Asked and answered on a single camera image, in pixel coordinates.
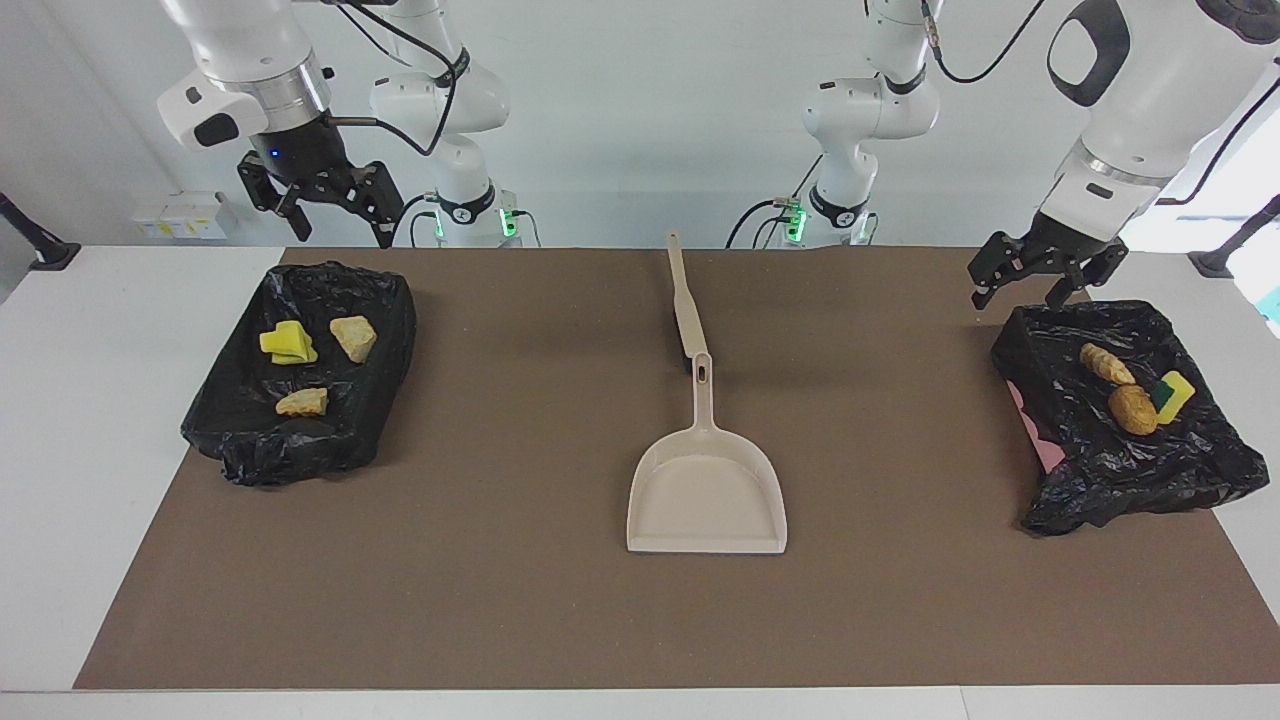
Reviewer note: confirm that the black trash bag with pink bin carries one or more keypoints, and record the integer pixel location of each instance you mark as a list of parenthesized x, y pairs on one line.
[(1130, 470)]

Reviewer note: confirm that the white wall power box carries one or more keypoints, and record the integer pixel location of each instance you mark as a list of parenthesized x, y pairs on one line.
[(190, 215)]

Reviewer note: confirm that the teal plastic object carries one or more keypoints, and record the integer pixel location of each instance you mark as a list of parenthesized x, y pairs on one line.
[(1273, 306)]

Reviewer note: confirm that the beige plastic dustpan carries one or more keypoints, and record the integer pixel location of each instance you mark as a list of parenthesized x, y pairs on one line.
[(705, 490)]

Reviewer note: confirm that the right black bag bin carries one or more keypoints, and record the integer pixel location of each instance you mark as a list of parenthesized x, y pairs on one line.
[(250, 440)]

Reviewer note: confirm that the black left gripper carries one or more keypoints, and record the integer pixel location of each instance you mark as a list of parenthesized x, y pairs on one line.
[(1050, 250)]

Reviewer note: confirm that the pink plastic bin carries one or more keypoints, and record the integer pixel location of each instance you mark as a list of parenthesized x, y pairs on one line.
[(1045, 450)]

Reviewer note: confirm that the pale beige toy pastry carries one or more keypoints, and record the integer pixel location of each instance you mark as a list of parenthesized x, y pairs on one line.
[(1106, 364)]

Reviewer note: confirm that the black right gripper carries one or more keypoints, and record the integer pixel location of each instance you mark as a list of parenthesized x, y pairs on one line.
[(320, 175)]

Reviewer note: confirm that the striped orange bread roll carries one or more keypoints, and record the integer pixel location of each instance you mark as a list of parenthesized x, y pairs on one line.
[(353, 338), (302, 402)]

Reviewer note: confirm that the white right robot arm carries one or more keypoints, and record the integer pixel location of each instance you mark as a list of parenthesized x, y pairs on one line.
[(250, 70)]

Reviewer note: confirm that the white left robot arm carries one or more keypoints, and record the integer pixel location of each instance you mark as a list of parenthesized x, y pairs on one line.
[(1150, 90)]

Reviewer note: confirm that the black camera stand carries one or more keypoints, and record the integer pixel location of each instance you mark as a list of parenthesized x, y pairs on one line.
[(50, 252), (1215, 262)]

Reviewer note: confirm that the brown table mat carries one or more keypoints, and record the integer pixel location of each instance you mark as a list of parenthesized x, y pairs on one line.
[(400, 600)]

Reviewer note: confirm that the brown scaly toy bread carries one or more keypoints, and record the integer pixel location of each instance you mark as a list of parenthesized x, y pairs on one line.
[(1132, 410)]

